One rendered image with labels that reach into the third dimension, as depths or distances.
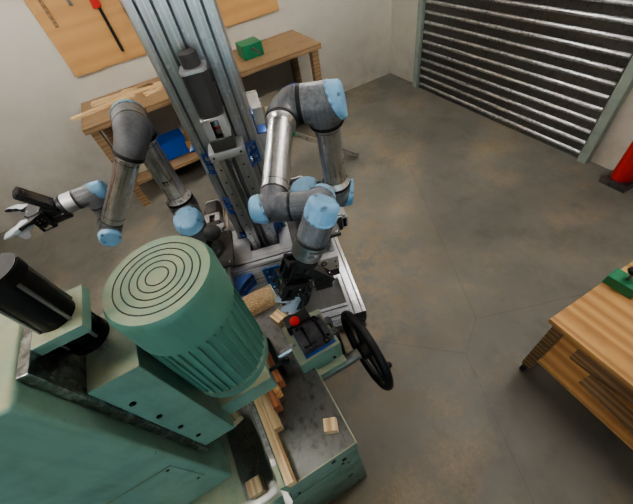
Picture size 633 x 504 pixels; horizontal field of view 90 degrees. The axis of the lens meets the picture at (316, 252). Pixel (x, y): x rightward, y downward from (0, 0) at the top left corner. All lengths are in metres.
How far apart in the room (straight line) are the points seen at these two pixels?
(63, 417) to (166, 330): 0.18
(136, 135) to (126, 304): 0.78
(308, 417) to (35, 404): 0.64
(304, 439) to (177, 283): 0.62
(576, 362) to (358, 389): 1.06
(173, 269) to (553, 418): 1.89
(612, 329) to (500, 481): 0.81
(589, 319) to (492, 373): 0.58
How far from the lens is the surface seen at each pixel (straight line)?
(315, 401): 1.00
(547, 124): 3.59
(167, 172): 1.42
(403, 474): 1.86
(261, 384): 0.87
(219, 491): 1.14
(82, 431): 0.62
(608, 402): 1.98
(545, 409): 2.08
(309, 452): 0.97
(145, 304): 0.51
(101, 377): 0.61
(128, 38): 3.75
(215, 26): 1.24
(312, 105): 1.04
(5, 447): 0.61
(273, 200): 0.81
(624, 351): 1.71
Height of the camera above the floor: 1.85
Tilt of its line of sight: 49 degrees down
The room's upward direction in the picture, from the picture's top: 14 degrees counter-clockwise
